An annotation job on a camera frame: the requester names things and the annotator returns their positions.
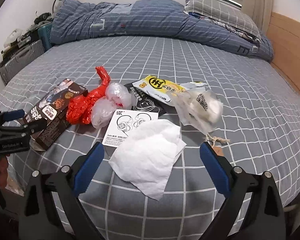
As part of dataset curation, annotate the wooden headboard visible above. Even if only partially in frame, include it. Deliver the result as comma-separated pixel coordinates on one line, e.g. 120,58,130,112
267,12,300,94

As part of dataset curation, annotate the red plastic bag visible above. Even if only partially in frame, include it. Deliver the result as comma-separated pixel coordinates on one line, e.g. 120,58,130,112
66,66,110,125

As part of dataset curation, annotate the brown paper tag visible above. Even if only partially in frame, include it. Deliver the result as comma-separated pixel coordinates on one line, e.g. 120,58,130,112
205,134,230,157

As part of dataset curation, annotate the white tissue paper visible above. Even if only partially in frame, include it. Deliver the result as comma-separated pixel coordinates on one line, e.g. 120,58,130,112
109,119,186,200

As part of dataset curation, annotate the brown cookie box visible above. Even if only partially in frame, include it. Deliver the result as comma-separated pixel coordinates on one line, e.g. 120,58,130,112
21,79,88,152

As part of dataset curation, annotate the beige curtain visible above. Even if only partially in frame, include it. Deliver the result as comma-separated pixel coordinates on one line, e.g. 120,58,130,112
241,0,273,34

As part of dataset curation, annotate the small torn wrapper piece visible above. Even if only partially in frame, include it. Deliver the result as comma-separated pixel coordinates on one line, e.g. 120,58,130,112
182,81,206,89

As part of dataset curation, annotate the white earphone box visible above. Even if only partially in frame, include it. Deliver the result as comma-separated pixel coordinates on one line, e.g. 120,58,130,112
102,109,159,147

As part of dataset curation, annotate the grey suitcase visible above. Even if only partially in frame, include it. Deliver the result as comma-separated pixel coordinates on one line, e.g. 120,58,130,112
0,40,45,85

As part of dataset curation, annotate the teal plastic crate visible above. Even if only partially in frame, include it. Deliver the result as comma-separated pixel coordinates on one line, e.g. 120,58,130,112
38,23,52,51

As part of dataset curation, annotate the yellow snack wrapper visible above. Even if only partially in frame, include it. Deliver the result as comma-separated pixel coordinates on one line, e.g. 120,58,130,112
132,75,186,106

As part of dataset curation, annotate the translucent bag with barcode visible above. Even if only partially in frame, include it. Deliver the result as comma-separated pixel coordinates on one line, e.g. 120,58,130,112
168,88,223,135

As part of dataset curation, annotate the grey checkered bed sheet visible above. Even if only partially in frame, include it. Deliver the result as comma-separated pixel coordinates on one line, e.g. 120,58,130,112
0,35,300,235

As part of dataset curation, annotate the black snack wrapper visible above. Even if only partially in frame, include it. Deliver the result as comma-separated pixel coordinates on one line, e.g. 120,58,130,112
125,83,166,116

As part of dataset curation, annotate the grey checkered pillow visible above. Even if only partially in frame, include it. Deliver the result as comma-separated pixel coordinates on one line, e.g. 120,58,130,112
184,0,261,39

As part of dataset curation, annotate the blue striped quilt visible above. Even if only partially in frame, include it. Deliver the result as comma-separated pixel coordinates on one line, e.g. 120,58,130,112
51,0,274,62

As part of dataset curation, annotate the pink white plastic bag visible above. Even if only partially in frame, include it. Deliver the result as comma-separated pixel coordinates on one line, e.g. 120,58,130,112
91,82,132,129

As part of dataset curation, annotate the clutter pile on suitcase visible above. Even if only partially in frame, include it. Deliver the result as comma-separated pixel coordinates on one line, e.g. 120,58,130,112
1,12,52,60

